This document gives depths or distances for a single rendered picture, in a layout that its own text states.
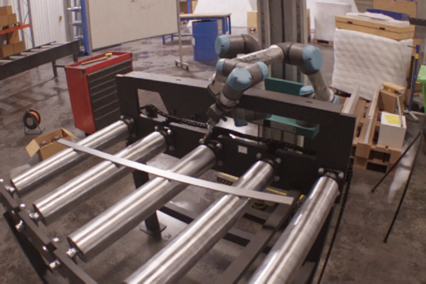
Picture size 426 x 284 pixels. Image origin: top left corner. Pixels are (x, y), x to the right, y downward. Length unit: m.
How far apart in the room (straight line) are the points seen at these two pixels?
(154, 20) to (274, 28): 4.26
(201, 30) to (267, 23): 4.78
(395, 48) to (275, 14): 2.52
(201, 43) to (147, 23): 1.40
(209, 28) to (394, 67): 4.10
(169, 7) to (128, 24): 0.89
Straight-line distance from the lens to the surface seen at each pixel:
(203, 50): 6.86
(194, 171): 1.35
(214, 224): 1.04
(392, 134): 2.95
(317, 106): 1.23
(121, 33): 5.95
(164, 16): 6.22
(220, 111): 1.23
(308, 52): 1.47
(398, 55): 4.33
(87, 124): 3.62
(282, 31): 2.08
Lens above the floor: 1.61
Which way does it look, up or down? 23 degrees down
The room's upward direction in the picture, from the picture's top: 3 degrees counter-clockwise
